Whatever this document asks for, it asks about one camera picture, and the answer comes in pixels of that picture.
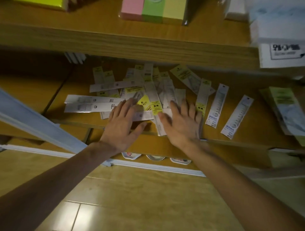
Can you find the white floor rail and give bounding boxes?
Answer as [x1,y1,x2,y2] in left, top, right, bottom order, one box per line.
[0,144,206,178]

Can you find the wooden shelf unit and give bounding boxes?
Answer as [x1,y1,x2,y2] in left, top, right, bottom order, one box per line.
[0,0,305,172]

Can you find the pile of yellow-label ruler packets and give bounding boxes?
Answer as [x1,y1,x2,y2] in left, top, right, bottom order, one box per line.
[64,62,216,137]

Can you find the person's left hand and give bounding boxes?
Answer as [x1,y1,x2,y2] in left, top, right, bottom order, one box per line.
[98,98,148,158]

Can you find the white blue-print ruler packet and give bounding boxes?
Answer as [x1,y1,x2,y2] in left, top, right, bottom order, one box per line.
[205,83,229,129]
[220,95,254,140]

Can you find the white sticks bundle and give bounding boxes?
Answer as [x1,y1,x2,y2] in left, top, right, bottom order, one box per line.
[64,52,87,65]

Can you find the person's left forearm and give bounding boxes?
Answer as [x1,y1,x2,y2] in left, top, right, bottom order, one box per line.
[0,142,112,231]

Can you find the person's right forearm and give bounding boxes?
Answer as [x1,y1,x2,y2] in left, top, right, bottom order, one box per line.
[183,139,305,231]

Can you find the light blue board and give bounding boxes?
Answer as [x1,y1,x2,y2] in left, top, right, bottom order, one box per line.
[0,88,88,154]

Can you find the person's right hand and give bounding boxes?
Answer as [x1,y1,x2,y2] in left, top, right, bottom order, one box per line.
[158,99,203,151]

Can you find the white box with black label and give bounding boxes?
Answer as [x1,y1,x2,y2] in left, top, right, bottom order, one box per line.
[224,0,305,69]

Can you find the yellow-green box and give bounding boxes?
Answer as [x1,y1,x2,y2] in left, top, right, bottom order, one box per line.
[13,0,72,12]

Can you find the clear green-label set square packet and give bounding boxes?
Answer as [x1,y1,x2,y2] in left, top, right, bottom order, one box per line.
[259,86,305,147]

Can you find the pink green yellow sticky notes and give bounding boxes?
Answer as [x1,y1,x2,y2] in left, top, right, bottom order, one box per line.
[119,0,189,25]

